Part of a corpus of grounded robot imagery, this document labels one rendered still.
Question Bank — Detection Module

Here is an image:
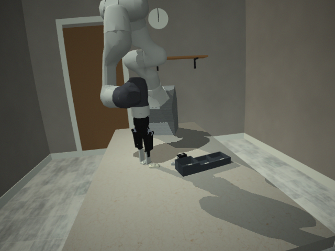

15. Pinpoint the dark grey rack of bins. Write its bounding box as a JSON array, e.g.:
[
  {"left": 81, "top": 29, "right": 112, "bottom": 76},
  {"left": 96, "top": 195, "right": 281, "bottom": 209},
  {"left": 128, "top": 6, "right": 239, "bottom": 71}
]
[{"left": 175, "top": 152, "right": 231, "bottom": 177}]

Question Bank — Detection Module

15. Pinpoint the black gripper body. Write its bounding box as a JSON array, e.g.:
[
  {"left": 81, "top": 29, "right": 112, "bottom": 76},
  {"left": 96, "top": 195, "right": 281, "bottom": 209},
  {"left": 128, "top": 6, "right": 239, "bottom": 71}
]
[{"left": 133, "top": 116, "right": 149, "bottom": 136}]

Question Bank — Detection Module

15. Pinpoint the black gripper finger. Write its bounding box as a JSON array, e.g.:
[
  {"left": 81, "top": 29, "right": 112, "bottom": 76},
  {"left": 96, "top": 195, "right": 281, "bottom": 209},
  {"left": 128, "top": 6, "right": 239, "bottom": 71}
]
[
  {"left": 140, "top": 129, "right": 154, "bottom": 164},
  {"left": 131, "top": 128, "right": 144, "bottom": 162}
]

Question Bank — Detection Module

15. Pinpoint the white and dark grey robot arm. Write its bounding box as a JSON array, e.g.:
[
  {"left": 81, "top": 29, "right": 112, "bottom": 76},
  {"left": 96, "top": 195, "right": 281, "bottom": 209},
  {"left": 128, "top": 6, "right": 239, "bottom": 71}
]
[{"left": 99, "top": 0, "right": 170, "bottom": 118}]

